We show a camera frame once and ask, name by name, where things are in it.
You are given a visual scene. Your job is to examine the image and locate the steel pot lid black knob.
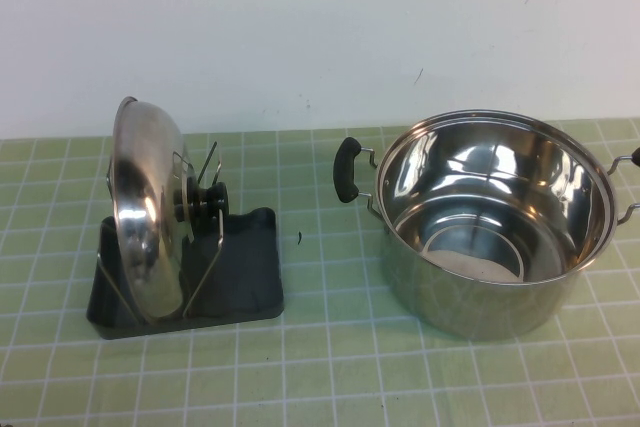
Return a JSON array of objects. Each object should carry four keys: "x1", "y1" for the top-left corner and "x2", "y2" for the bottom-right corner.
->
[{"x1": 107, "y1": 95, "x2": 232, "y2": 324}]

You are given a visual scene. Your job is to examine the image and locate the stainless steel cooking pot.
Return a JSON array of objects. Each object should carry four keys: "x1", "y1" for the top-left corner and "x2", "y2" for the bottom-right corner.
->
[{"x1": 333, "y1": 107, "x2": 640, "y2": 341}]

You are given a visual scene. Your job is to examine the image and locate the green grid pattern mat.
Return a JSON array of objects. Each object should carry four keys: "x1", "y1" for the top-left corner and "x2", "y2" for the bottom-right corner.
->
[{"x1": 0, "y1": 119, "x2": 640, "y2": 427}]

